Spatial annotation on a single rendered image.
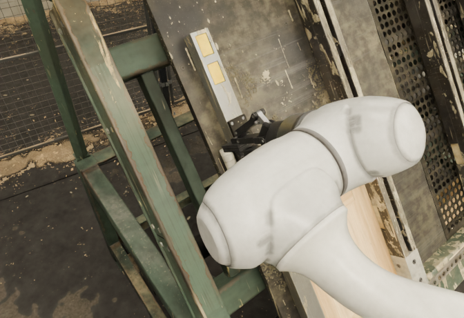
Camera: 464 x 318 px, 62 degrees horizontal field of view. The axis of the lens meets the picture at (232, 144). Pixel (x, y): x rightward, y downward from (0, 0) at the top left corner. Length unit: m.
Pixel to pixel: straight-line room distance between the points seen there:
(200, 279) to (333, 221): 0.55
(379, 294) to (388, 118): 0.18
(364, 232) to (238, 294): 0.43
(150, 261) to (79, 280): 1.03
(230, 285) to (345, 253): 0.67
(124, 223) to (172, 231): 0.76
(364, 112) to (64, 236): 2.38
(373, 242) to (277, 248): 0.88
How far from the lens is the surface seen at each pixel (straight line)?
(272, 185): 0.40
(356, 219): 1.22
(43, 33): 1.39
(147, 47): 0.96
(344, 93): 1.12
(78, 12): 0.86
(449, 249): 1.55
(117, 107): 0.83
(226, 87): 0.93
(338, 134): 0.46
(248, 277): 1.08
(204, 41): 0.93
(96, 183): 1.79
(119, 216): 1.64
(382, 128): 0.45
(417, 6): 1.48
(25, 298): 2.54
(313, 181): 0.41
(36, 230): 2.79
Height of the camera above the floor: 2.06
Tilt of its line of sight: 43 degrees down
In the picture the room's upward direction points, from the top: straight up
